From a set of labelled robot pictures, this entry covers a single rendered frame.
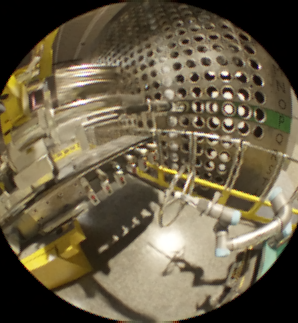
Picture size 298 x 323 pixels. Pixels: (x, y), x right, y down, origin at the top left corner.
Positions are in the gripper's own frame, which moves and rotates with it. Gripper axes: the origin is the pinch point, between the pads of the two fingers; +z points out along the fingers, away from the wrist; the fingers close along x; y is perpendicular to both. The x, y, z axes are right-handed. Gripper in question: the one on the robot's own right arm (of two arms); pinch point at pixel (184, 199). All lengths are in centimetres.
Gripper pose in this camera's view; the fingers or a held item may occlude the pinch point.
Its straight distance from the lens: 56.5
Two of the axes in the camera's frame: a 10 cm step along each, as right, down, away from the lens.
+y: -5.2, 8.0, -3.0
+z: -7.3, -2.3, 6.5
